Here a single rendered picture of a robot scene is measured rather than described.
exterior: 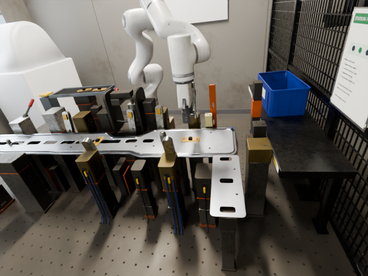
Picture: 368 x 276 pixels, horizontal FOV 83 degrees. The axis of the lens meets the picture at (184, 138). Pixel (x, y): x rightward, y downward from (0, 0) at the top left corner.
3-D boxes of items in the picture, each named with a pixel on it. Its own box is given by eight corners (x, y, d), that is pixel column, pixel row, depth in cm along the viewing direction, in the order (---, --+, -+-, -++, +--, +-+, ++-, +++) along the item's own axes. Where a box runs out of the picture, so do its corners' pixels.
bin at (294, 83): (269, 117, 99) (271, 90, 92) (255, 95, 125) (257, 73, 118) (306, 115, 97) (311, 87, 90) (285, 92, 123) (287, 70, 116)
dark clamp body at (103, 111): (115, 168, 134) (95, 114, 114) (122, 157, 144) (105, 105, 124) (125, 168, 132) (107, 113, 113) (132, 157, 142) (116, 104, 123)
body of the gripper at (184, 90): (176, 75, 86) (179, 100, 92) (171, 82, 77) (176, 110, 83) (194, 73, 85) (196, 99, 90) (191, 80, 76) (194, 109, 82)
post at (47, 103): (65, 155, 154) (38, 98, 131) (72, 149, 160) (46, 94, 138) (75, 155, 153) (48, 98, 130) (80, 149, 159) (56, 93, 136)
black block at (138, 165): (142, 224, 95) (126, 174, 80) (149, 206, 104) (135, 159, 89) (154, 224, 94) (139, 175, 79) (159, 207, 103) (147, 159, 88)
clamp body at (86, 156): (98, 224, 98) (68, 166, 80) (109, 204, 108) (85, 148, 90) (110, 225, 97) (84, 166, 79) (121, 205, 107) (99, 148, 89)
